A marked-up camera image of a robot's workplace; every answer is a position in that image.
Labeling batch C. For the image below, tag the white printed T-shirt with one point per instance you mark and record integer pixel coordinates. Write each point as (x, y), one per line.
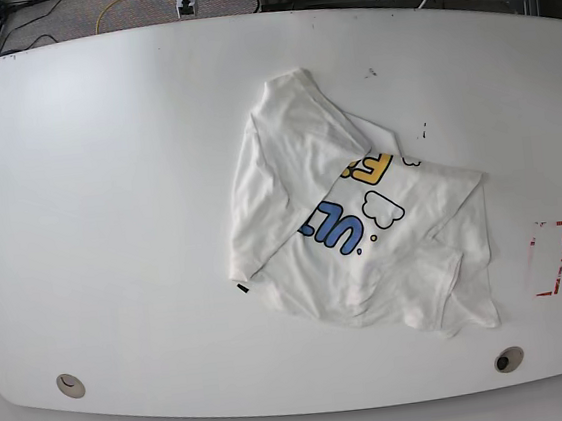
(331, 222)

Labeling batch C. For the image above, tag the red tape rectangle marking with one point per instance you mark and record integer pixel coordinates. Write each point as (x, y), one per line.
(545, 259)

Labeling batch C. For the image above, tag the right table cable grommet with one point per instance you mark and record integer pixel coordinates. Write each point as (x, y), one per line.
(509, 360)

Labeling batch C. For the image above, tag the table cable grommet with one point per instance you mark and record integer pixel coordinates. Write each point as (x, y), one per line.
(509, 360)
(70, 386)

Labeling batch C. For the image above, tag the left table cable grommet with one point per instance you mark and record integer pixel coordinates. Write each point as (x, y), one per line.
(70, 386)

